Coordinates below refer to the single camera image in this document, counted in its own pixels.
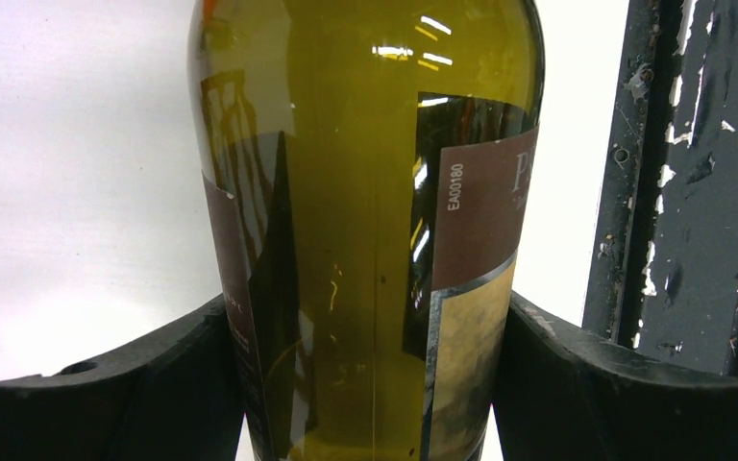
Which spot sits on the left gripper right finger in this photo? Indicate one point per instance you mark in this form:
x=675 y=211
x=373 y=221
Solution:
x=564 y=393

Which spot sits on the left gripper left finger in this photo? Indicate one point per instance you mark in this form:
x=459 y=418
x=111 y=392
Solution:
x=168 y=395

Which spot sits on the dark wine bottle brown label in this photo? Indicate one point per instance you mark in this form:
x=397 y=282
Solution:
x=367 y=167

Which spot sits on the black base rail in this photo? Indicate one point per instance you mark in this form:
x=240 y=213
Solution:
x=664 y=273

